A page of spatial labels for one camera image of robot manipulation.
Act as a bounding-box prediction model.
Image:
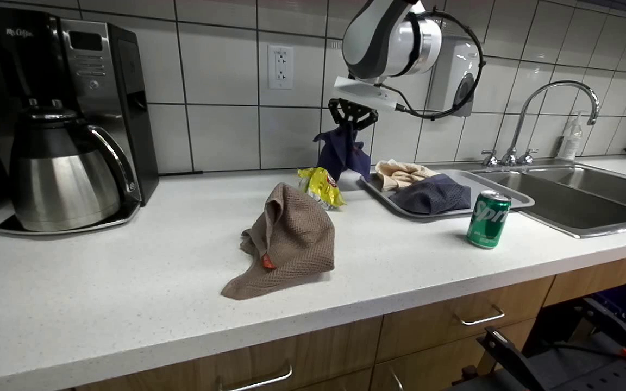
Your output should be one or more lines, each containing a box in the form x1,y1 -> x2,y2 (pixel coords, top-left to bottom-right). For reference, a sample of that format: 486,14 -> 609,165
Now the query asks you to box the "beige cloth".
375,159 -> 440,192

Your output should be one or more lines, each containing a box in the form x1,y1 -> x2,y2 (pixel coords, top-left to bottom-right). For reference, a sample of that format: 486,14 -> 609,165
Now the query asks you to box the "yellow chip bag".
297,167 -> 347,211

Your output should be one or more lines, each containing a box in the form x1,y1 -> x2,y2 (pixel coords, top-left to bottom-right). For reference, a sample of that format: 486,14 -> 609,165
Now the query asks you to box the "dark blue waffle cloth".
389,173 -> 473,216

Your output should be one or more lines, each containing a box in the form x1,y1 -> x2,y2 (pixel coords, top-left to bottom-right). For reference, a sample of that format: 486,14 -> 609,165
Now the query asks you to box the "brown waffle cloth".
220,182 -> 337,301

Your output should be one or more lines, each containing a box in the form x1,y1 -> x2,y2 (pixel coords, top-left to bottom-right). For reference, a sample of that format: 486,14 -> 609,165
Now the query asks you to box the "grey tray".
359,169 -> 536,220

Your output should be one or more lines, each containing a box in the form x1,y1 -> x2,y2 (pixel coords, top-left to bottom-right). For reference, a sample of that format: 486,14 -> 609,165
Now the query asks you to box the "chrome tap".
480,80 -> 601,168

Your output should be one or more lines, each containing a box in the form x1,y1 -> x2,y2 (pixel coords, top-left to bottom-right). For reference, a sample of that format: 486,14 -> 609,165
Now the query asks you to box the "green soda can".
466,190 -> 512,250

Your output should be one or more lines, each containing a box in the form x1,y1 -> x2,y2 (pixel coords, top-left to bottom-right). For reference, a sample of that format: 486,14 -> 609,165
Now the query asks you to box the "clear soap pump bottle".
556,111 -> 586,161

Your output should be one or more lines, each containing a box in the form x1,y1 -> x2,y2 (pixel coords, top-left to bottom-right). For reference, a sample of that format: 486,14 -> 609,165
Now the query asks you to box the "wooden drawer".
73,316 -> 384,391
369,317 -> 537,391
376,275 -> 556,364

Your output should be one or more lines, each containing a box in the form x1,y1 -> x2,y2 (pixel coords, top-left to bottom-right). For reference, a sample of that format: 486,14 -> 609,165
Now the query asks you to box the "steel sink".
472,163 -> 626,239

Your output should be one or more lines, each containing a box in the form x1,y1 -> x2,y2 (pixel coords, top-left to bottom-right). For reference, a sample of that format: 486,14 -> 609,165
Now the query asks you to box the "black and silver coffee maker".
0,5 -> 160,236

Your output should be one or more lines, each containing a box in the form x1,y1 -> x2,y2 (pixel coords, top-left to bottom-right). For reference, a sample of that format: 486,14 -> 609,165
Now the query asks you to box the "steel coffee carafe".
9,100 -> 143,233

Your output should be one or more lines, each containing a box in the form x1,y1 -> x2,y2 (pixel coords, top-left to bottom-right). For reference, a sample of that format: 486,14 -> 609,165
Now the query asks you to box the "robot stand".
446,296 -> 626,391

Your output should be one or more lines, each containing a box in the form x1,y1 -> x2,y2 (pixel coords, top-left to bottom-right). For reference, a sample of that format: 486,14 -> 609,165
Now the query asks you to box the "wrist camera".
334,75 -> 398,113

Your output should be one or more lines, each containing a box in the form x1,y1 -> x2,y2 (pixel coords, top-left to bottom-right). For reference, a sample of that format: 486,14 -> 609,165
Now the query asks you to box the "white wall socket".
267,44 -> 295,91

